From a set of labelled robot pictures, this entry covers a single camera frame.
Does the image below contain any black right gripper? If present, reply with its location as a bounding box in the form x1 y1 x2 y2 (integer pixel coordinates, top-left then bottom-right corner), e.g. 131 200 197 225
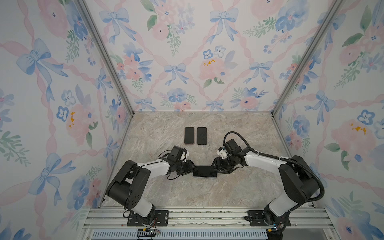
208 156 236 175

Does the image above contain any pink edged phone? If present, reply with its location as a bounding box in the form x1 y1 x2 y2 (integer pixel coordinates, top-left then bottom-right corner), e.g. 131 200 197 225
193 165 217 177

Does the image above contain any silver edged phone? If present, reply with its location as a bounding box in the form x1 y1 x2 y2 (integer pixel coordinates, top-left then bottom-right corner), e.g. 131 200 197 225
184 126 196 144

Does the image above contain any blue edged phone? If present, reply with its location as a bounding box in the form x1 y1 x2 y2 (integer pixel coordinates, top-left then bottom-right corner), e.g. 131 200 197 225
197 127 208 145

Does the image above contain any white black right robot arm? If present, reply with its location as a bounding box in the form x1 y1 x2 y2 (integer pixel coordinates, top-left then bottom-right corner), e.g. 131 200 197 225
212 149 325 228

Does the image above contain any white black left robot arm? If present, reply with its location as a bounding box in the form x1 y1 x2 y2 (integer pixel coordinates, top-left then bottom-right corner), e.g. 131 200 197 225
106 159 197 218

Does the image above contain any white vent grille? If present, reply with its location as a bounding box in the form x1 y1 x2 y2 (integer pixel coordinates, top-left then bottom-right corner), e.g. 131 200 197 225
90 229 268 240

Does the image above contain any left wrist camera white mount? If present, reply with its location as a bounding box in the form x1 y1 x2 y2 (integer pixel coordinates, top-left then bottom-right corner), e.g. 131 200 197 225
167 146 190 162

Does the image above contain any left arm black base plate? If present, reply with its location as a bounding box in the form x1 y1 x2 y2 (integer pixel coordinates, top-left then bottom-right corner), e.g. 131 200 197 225
127 210 169 227

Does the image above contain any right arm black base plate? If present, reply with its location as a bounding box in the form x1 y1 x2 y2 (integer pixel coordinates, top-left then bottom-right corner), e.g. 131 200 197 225
244 210 291 227

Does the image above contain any black corrugated cable hose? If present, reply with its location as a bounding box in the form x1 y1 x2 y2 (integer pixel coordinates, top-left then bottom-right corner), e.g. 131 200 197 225
223 131 326 202

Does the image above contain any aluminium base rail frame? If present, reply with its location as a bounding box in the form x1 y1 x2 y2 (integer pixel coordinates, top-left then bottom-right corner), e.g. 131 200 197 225
78 205 340 240

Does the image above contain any aluminium corner post right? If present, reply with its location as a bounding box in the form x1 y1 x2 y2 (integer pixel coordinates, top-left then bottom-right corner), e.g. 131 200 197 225
271 0 345 117

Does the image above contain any aluminium corner post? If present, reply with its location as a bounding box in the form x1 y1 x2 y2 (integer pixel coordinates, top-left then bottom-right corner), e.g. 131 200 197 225
271 0 345 117
74 0 134 117

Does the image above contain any aluminium corner post left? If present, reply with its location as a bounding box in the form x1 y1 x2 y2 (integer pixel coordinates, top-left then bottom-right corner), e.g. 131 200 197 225
74 0 134 117

